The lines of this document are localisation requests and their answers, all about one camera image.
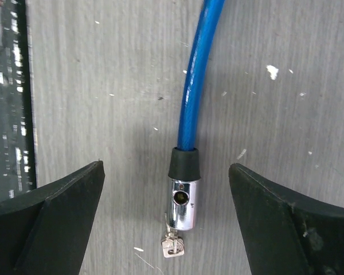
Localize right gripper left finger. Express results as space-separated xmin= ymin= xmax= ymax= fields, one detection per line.
xmin=0 ymin=160 xmax=105 ymax=274

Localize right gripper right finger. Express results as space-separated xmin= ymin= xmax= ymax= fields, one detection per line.
xmin=229 ymin=163 xmax=344 ymax=274

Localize blue lock keys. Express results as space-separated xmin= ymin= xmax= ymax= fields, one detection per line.
xmin=161 ymin=213 xmax=185 ymax=258

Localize blue cable lock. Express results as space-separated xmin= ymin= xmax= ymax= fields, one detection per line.
xmin=166 ymin=1 xmax=224 ymax=231

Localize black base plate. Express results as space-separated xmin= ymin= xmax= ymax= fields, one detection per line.
xmin=0 ymin=1 xmax=37 ymax=202

